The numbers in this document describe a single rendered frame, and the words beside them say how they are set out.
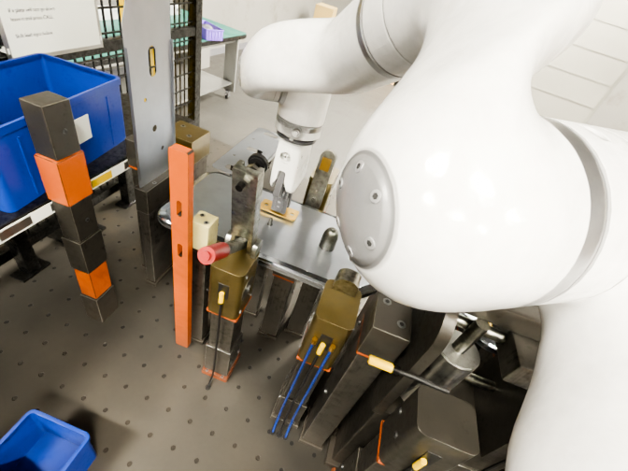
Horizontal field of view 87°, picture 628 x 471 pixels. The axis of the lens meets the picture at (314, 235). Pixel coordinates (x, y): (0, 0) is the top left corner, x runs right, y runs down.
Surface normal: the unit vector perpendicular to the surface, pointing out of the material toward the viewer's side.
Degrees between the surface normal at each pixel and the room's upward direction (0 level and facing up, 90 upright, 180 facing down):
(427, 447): 90
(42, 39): 90
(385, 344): 90
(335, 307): 0
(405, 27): 122
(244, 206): 99
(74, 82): 90
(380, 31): 115
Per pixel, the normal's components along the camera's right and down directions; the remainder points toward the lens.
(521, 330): -0.27, 0.58
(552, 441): -0.73, -0.68
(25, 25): 0.93, 0.36
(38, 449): 0.25, -0.73
